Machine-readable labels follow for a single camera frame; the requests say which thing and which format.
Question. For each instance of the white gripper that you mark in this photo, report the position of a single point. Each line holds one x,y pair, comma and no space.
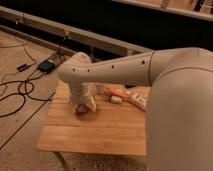
88,100

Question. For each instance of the small white block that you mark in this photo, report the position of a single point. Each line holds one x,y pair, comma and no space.
116,99

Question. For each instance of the black power adapter box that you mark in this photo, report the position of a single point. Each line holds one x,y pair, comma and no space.
46,66

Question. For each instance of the white packaged item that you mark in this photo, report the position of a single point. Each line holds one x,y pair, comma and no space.
138,100

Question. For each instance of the orange pepper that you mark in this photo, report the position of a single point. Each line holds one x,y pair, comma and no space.
117,92

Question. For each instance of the purple ceramic bowl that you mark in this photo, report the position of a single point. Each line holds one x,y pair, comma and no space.
81,108

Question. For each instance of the small black device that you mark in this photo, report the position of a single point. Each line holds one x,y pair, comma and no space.
23,67

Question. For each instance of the wooden table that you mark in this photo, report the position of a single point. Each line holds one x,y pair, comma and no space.
112,129

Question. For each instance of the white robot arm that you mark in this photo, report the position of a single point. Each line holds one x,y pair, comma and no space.
179,107

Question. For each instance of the long wooden beam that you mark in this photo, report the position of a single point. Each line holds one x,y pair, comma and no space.
75,34

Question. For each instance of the clear plastic cup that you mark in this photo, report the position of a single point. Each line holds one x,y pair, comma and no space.
100,88

